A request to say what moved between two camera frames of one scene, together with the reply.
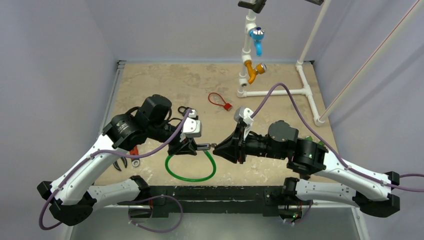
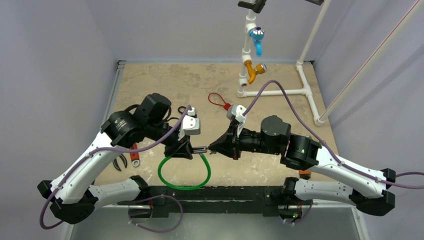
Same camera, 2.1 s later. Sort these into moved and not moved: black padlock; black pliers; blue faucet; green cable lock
Moved: green cable lock
Not moved: blue faucet; black padlock; black pliers
